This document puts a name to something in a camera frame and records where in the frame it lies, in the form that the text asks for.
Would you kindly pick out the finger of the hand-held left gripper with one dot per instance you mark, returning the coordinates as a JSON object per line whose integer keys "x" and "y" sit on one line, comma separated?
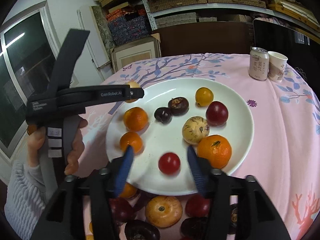
{"x": 136, "y": 93}

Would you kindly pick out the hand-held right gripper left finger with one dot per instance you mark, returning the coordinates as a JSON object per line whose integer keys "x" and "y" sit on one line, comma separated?
{"x": 125, "y": 172}

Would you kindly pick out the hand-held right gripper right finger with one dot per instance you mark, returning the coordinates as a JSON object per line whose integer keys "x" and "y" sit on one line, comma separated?
{"x": 196, "y": 175}

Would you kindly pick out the pale yellow round fruit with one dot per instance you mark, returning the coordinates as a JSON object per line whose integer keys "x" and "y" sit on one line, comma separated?
{"x": 133, "y": 83}

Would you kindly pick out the small orange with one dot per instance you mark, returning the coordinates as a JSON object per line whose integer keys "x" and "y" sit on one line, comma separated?
{"x": 135, "y": 118}
{"x": 130, "y": 140}
{"x": 130, "y": 191}

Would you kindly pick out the small red fruit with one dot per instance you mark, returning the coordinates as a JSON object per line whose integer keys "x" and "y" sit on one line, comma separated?
{"x": 169, "y": 163}
{"x": 197, "y": 206}

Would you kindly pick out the large orange mandarin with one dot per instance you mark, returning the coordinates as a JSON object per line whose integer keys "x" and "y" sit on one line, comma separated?
{"x": 215, "y": 151}

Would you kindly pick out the dark purple fruit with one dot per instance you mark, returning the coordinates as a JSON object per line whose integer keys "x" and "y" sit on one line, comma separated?
{"x": 233, "y": 216}
{"x": 178, "y": 106}
{"x": 163, "y": 115}
{"x": 193, "y": 227}
{"x": 141, "y": 231}

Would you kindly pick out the dark red plum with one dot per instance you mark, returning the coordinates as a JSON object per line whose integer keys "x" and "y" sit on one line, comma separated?
{"x": 121, "y": 211}

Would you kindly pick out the yellow striped pepino melon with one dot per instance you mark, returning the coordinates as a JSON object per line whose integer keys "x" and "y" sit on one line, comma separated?
{"x": 195, "y": 130}

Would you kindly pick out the white oval plate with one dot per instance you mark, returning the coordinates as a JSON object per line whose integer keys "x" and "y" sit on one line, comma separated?
{"x": 160, "y": 140}

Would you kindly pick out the golden yellow round fruit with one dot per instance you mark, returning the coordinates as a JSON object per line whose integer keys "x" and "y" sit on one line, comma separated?
{"x": 163, "y": 211}

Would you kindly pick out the yellow orange citrus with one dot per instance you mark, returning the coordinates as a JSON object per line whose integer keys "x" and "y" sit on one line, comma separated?
{"x": 204, "y": 96}

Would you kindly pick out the person's left forearm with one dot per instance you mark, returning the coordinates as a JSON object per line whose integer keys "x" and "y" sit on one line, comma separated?
{"x": 22, "y": 200}

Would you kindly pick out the person's left hand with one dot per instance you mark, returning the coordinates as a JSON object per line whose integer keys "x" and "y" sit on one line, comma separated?
{"x": 75, "y": 155}

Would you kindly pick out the framed picture in cardboard box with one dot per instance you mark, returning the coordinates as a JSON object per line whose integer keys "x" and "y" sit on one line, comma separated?
{"x": 136, "y": 55}

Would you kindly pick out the stack of blue patterned boxes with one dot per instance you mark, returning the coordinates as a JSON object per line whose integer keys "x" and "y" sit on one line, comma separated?
{"x": 130, "y": 30}

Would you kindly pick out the white board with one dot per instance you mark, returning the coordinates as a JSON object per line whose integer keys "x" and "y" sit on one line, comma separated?
{"x": 90, "y": 35}

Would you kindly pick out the speckled grey board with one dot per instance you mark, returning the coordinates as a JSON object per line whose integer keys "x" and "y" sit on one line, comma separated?
{"x": 102, "y": 27}

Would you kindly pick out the dark brown wooden panel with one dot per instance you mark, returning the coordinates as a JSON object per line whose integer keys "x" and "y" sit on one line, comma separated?
{"x": 200, "y": 40}

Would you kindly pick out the grey woven box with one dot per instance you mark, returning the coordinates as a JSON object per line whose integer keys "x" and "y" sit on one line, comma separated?
{"x": 175, "y": 18}

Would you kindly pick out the pink deer print tablecloth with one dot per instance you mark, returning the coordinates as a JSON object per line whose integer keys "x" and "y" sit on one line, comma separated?
{"x": 270, "y": 130}

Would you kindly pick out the white metal shelf rack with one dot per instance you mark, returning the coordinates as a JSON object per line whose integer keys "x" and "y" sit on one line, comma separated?
{"x": 225, "y": 9}

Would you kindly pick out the pink drink can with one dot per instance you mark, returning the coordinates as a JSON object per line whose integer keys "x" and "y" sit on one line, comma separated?
{"x": 258, "y": 65}

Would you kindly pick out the white paper cup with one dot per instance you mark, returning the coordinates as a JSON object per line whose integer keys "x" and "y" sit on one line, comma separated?
{"x": 277, "y": 67}

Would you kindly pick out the black panel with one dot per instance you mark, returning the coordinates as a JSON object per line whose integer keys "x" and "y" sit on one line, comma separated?
{"x": 275, "y": 35}

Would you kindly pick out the stack of pale wooden frames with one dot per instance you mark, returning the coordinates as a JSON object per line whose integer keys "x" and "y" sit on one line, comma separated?
{"x": 290, "y": 7}

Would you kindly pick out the dark window with white frame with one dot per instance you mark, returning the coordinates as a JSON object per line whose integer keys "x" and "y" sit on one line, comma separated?
{"x": 22, "y": 55}

